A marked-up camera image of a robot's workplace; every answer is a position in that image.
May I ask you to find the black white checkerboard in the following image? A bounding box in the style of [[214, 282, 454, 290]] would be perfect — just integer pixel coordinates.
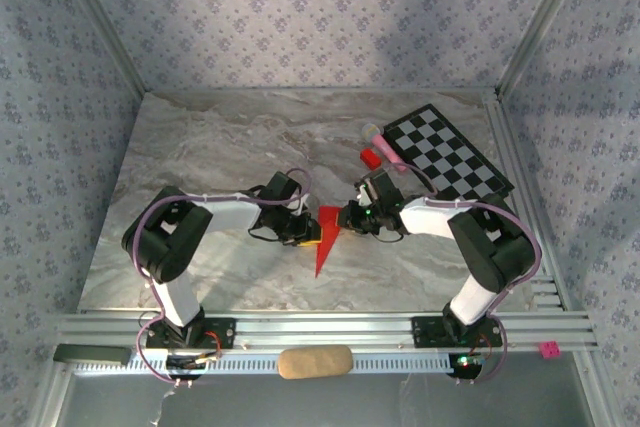
[[382, 103, 516, 203]]

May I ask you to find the aluminium side rail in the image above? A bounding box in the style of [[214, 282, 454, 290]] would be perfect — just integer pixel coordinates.
[[482, 91, 569, 311]]

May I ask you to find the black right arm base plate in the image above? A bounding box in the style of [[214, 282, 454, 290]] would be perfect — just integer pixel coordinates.
[[410, 315, 504, 349]]

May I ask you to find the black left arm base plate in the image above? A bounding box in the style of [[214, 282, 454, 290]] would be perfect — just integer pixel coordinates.
[[144, 316, 237, 349]]

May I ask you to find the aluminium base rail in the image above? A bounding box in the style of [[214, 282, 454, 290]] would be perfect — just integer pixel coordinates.
[[57, 313, 600, 353]]

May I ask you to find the black flat bar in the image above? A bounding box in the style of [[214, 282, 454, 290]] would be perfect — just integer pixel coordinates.
[[52, 344, 132, 367]]

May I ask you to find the tan oval pad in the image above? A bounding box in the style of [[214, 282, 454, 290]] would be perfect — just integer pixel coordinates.
[[277, 344, 354, 381]]

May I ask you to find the white slotted cable duct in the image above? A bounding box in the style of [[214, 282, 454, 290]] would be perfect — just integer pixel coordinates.
[[69, 350, 481, 376]]

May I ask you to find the small red block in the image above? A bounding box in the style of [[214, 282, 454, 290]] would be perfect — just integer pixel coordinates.
[[359, 147, 384, 171]]

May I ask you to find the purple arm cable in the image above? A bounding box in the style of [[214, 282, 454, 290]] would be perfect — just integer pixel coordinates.
[[394, 164, 544, 388], [133, 167, 313, 388]]

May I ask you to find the pink toy microphone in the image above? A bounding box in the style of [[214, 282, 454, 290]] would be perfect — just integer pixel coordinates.
[[360, 123, 409, 173]]

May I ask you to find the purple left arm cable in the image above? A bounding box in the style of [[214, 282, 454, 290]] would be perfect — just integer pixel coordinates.
[[133, 167, 313, 388]]

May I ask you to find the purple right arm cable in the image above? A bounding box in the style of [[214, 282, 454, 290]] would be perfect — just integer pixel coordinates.
[[394, 164, 544, 388]]

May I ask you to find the red cloth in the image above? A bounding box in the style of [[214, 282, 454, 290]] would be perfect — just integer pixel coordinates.
[[314, 205, 346, 279]]

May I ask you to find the aluminium frame post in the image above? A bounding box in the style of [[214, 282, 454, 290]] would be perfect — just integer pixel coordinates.
[[496, 0, 597, 98]]

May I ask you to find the aluminium back rail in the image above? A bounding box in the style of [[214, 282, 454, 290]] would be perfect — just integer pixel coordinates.
[[142, 86, 501, 96]]

